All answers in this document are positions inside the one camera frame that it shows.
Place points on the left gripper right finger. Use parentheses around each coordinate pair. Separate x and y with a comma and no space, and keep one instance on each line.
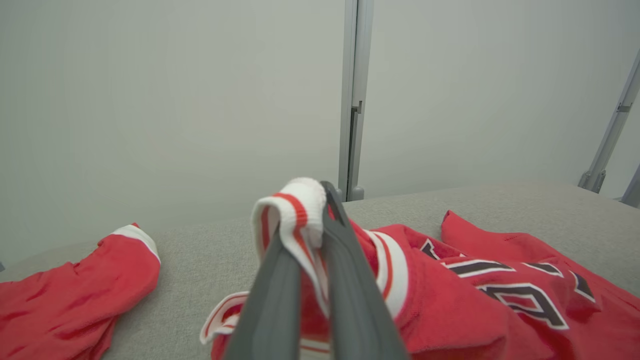
(355,300)

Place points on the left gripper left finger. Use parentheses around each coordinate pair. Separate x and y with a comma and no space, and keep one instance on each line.
(270,310)

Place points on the red jersey with lettering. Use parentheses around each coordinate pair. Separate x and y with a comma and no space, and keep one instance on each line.
(450,310)

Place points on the grey notched partition post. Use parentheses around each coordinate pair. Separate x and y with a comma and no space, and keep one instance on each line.
(356,75)

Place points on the grey slanted partition post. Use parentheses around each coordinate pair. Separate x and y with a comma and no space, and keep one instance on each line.
(612,130)

